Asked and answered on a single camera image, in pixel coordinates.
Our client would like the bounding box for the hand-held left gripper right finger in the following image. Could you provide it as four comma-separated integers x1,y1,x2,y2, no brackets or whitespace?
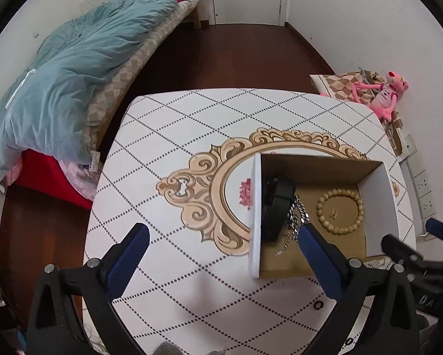
298,223,418,355

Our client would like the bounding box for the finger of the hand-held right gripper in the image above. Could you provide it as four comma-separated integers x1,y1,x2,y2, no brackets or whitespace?
426,218,443,256
381,234,426,272

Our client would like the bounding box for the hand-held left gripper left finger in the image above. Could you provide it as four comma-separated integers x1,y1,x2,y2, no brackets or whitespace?
26,222,150,355

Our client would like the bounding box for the white cardboard box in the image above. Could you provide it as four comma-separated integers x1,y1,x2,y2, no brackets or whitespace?
248,152,405,280

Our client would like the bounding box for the wooden bead bracelet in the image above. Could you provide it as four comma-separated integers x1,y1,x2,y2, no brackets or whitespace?
316,188,365,235

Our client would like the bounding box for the silver chain bracelet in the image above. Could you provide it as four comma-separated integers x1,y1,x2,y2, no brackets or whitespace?
275,194,311,257

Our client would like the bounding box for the black watch strap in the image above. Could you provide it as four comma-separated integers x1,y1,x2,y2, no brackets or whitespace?
262,176,296,245

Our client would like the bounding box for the white power strip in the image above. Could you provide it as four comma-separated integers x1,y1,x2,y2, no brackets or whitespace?
398,133,439,242

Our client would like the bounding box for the pink checkered cloth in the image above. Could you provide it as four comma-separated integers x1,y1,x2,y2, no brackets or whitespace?
58,158,101,201

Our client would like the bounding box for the red cloth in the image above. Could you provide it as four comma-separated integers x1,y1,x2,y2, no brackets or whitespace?
16,148,94,210

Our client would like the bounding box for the pink plush toy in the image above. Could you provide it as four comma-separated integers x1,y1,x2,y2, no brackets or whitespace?
351,70,409,122

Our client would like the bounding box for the bed with checkered sheet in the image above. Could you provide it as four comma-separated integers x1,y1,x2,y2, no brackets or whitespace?
84,0,202,163

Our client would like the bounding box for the blue-green duvet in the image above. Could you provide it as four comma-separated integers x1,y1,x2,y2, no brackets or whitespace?
0,0,178,193

